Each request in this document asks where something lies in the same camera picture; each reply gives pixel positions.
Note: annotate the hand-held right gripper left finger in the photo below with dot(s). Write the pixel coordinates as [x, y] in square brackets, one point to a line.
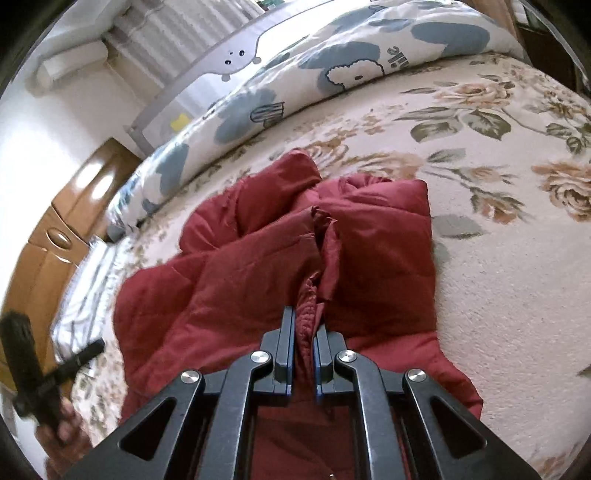
[289, 353]

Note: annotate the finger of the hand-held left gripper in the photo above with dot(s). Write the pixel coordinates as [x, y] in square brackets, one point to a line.
[83, 356]

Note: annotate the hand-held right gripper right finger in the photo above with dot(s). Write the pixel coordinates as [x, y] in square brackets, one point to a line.
[317, 357]

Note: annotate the red quilted jacket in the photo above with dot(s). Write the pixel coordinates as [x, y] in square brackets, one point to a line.
[369, 258]

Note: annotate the person's left hand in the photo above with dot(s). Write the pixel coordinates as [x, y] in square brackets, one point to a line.
[69, 420]

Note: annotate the grey striped pillow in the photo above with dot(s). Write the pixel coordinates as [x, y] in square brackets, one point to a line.
[87, 300]

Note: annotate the wooden headboard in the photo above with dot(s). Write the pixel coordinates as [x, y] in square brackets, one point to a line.
[69, 207]

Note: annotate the floral bed blanket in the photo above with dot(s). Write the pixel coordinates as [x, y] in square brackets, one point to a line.
[508, 277]

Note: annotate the blue patterned white duvet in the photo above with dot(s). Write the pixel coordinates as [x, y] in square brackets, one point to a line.
[360, 46]

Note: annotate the wooden wardrobe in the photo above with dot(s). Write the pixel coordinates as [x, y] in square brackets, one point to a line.
[540, 41]

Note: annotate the white wall appliance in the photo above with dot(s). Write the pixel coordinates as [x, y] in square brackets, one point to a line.
[69, 62]

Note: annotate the grey bed rail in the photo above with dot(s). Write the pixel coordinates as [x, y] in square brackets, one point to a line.
[217, 60]

